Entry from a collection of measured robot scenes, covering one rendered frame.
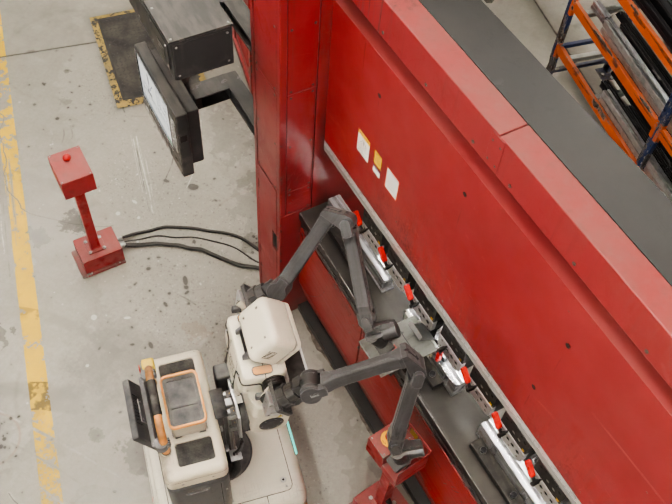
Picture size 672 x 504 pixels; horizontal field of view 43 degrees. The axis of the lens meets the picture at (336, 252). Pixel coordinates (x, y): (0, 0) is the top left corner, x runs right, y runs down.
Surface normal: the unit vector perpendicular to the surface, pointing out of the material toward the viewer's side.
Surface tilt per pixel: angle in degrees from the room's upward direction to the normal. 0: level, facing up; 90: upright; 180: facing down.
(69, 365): 0
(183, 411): 0
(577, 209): 0
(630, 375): 90
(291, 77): 90
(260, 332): 48
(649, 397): 90
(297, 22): 90
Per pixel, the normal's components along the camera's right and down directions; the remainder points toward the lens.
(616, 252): 0.05, -0.56
